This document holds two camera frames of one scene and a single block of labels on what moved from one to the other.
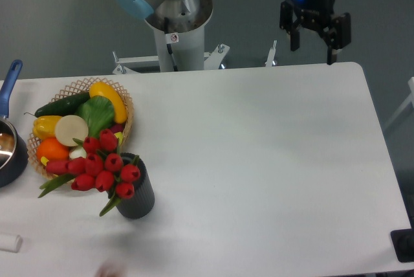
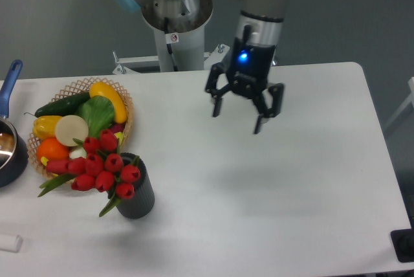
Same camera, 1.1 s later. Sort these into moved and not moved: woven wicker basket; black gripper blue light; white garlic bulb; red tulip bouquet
Moved: black gripper blue light
Not moved: white garlic bulb; woven wicker basket; red tulip bouquet
